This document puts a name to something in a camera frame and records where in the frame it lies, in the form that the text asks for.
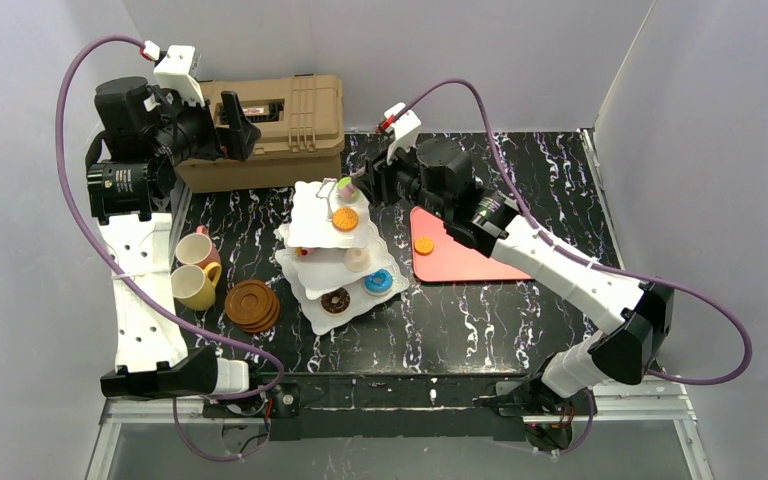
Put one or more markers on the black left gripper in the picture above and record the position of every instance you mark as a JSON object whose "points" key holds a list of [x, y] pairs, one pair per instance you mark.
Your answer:
{"points": [[218, 132]]}

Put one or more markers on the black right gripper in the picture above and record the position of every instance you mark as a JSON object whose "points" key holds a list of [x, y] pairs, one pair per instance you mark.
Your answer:
{"points": [[384, 181]]}

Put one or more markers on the green round macaron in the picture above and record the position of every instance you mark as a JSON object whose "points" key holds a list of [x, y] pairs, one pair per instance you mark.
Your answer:
{"points": [[346, 190]]}

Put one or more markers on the round orange waffle cookie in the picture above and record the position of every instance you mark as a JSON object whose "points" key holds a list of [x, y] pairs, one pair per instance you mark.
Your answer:
{"points": [[423, 246]]}

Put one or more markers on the tan plastic tool case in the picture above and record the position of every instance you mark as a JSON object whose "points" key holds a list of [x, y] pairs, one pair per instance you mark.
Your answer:
{"points": [[301, 120]]}

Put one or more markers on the white round cake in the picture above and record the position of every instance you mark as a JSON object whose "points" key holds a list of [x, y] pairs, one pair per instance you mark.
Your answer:
{"points": [[357, 259]]}

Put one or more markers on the pink serving tray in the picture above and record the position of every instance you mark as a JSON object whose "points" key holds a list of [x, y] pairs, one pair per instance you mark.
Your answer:
{"points": [[451, 262]]}

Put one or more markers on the blue donut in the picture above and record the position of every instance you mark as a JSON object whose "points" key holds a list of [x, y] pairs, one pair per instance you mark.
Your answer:
{"points": [[378, 283]]}

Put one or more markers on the white three-tier cake stand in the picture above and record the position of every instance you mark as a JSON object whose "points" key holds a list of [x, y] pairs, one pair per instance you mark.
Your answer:
{"points": [[323, 271]]}

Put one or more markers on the chocolate donut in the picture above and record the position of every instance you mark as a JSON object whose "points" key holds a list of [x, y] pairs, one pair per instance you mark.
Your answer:
{"points": [[335, 303]]}

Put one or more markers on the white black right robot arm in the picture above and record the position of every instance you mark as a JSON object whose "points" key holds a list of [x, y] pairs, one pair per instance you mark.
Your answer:
{"points": [[632, 317]]}

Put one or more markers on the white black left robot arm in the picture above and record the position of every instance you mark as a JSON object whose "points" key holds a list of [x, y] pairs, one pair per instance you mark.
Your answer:
{"points": [[130, 171]]}

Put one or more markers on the pink mug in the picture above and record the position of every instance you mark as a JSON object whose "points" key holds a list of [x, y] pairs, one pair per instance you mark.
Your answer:
{"points": [[197, 248]]}

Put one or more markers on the yellow mug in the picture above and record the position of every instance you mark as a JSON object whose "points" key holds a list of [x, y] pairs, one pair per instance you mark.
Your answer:
{"points": [[194, 286]]}

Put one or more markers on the stack of brown wooden coasters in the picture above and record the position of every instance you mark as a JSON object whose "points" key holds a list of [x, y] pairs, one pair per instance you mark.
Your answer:
{"points": [[252, 306]]}

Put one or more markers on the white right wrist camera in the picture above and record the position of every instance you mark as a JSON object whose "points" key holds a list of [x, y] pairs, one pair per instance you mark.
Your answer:
{"points": [[406, 130]]}

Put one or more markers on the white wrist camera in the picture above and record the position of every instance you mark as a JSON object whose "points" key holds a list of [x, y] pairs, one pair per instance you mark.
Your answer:
{"points": [[177, 71], [406, 130]]}

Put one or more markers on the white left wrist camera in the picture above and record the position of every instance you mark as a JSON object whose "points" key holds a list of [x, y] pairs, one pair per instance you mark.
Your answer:
{"points": [[177, 71]]}

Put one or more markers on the aluminium frame rail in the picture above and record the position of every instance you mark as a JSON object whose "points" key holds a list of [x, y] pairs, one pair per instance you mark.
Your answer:
{"points": [[303, 395]]}

